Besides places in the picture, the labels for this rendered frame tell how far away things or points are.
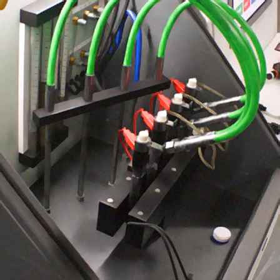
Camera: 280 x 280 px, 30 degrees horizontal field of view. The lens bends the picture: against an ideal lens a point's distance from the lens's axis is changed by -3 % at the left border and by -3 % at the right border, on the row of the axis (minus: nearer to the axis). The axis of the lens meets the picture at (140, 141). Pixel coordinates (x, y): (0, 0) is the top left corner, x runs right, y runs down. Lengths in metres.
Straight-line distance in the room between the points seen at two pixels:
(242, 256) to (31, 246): 0.46
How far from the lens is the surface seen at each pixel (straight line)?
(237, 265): 1.01
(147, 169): 0.99
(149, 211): 1.03
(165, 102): 1.13
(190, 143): 0.92
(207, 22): 1.22
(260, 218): 1.12
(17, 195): 0.69
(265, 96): 1.48
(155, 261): 1.14
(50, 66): 1.00
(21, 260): 0.74
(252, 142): 1.26
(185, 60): 1.23
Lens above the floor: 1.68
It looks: 36 degrees down
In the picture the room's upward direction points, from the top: 9 degrees clockwise
